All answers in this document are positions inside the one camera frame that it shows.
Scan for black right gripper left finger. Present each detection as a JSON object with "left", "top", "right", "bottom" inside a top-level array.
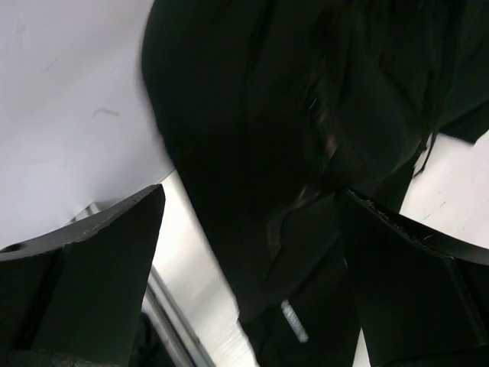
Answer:
[{"left": 1, "top": 185, "right": 165, "bottom": 366}]

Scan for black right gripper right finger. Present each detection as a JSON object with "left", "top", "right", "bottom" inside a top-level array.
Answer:
[{"left": 335, "top": 190, "right": 488, "bottom": 367}]

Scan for black shorts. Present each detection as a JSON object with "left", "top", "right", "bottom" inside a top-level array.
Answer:
[{"left": 141, "top": 1, "right": 488, "bottom": 366}]

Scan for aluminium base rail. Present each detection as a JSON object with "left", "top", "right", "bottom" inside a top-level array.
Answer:
[{"left": 68, "top": 171, "right": 261, "bottom": 367}]

